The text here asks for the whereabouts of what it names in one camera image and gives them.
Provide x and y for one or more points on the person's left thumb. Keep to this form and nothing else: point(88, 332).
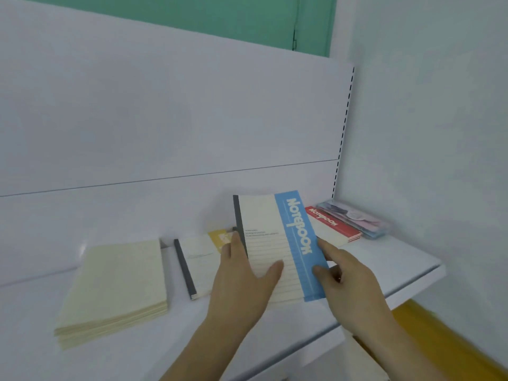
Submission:
point(271, 273)

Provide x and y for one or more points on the white shelf board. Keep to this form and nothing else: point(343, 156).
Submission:
point(166, 345)

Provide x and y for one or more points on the red striped cream notebook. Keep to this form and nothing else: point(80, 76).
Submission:
point(333, 228)

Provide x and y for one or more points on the blue striped cream notebook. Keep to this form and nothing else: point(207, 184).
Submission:
point(277, 234)

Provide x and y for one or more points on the person's right hand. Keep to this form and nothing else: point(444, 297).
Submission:
point(353, 293)

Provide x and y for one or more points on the yellow box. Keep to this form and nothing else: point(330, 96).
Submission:
point(436, 341)

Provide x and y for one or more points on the person's right forearm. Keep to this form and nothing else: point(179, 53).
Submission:
point(393, 349)

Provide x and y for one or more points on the yellow striped cream notebook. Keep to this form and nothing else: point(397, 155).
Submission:
point(200, 265)

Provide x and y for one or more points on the green door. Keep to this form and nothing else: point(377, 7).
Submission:
point(222, 15)

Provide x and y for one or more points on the stack of plain cream notebooks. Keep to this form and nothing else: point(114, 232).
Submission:
point(115, 285)

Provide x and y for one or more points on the person's left hand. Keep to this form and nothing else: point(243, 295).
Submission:
point(234, 293)

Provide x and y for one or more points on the pastel clear plastic pouch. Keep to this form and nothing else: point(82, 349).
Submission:
point(357, 220)

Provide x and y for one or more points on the person's left forearm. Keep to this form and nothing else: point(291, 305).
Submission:
point(206, 353)

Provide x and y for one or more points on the person's left middle finger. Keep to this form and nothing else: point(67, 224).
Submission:
point(225, 251)

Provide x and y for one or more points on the person's right thumb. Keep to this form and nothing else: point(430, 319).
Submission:
point(323, 275)

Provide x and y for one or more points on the white slotted shelf upright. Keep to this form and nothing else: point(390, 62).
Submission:
point(343, 130)

